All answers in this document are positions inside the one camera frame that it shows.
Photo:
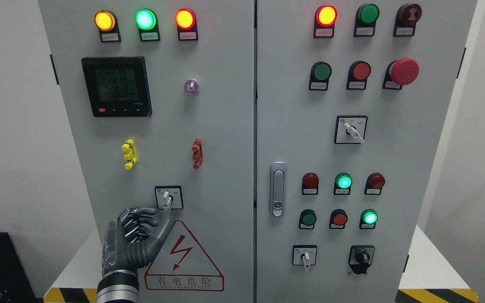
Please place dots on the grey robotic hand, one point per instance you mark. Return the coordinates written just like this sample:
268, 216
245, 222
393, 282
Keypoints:
134, 239

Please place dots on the white rotary light switch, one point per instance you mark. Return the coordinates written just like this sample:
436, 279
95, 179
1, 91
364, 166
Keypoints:
172, 194

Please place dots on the silver black robot forearm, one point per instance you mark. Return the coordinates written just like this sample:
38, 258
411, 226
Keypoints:
121, 286

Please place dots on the yellow indicator light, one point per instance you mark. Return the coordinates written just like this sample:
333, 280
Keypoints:
107, 25

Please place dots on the red electrical hazard warning sticker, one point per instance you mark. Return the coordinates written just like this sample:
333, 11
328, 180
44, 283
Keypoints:
183, 265

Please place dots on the yellow terminal connector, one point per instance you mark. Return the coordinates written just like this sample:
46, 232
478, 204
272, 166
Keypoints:
129, 155

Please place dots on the red terminal connector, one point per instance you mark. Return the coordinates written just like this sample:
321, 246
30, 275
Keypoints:
197, 155

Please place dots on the grey left cabinet door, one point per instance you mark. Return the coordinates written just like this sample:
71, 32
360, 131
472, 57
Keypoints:
218, 197

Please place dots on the grey cabinet door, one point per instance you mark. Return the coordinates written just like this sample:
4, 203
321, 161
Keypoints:
297, 126
218, 197

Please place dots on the black digital power meter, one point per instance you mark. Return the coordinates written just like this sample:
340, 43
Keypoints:
117, 86

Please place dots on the small clear lamp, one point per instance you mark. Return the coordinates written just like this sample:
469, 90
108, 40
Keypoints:
191, 86

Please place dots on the green push button lower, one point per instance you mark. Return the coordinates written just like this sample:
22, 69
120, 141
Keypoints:
307, 219

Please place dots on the dark red indicator left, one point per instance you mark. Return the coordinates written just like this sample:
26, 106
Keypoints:
309, 184

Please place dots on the dark red indicator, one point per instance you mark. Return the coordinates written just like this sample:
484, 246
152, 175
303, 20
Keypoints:
374, 184
309, 184

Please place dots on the red push button lower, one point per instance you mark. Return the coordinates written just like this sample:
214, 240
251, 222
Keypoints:
338, 219

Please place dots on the red push button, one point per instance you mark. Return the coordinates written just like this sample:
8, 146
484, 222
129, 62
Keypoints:
338, 219
358, 74

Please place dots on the green lit indicator middle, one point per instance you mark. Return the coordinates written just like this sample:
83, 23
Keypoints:
343, 184

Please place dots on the green indicator light top left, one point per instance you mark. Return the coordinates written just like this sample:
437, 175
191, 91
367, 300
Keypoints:
147, 24

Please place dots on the red indicator light top left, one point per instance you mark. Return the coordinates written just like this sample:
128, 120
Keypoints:
186, 23

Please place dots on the green lit push button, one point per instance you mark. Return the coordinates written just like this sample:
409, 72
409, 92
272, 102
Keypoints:
368, 219

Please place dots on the dark red indicator right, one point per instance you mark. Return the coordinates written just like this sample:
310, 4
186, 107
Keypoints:
374, 184

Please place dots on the green push button upper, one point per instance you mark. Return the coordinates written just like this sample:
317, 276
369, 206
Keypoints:
320, 74

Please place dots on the grey right cabinet door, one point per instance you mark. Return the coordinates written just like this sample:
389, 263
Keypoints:
297, 126

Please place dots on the red push button upper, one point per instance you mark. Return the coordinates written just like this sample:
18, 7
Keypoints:
358, 74

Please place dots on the red lit indicator right door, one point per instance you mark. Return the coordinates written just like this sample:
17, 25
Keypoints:
324, 22

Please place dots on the white platform with hazard stripes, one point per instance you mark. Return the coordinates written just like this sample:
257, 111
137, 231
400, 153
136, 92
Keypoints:
428, 277

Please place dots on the red emergency stop button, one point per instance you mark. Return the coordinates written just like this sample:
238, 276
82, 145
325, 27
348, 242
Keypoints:
399, 73

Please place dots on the green indicator top right door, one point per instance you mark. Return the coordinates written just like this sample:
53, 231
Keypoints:
365, 20

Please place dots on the dark red buzzer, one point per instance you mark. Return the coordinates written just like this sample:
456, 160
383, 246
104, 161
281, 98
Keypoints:
406, 18

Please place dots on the silver door handle lock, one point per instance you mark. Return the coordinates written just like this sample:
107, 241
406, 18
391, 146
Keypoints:
277, 188

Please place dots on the white selector switch lower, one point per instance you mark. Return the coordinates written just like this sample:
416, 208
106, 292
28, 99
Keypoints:
304, 255

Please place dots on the white selector switch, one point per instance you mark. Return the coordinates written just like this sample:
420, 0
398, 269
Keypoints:
304, 255
350, 129

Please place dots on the black rotary knob switch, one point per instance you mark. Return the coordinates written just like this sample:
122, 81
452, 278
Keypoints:
360, 258

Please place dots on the white selector switch upper right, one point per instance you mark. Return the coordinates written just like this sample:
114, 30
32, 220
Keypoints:
350, 129

